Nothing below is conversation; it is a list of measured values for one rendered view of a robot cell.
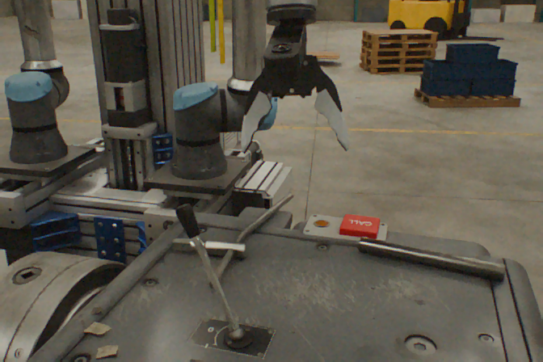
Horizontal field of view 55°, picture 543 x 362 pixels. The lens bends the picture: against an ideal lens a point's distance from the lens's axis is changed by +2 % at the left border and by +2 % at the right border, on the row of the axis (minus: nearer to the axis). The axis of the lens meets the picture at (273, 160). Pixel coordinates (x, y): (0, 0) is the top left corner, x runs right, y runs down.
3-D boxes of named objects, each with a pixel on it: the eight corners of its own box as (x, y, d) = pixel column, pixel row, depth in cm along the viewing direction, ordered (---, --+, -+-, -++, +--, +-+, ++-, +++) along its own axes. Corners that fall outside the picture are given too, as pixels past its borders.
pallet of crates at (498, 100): (494, 94, 779) (502, 41, 753) (519, 107, 703) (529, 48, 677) (414, 95, 776) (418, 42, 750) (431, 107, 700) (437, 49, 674)
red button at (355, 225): (379, 228, 87) (380, 216, 87) (376, 244, 82) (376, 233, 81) (344, 223, 89) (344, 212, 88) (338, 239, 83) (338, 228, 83)
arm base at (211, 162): (185, 158, 147) (183, 125, 144) (234, 162, 144) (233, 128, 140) (161, 177, 133) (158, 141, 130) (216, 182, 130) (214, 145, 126)
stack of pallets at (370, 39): (418, 65, 1043) (423, 28, 1019) (435, 73, 962) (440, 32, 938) (358, 67, 1033) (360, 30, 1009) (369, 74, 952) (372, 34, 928)
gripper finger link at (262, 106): (250, 150, 79) (283, 101, 78) (243, 154, 74) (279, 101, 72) (233, 139, 79) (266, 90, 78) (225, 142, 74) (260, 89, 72)
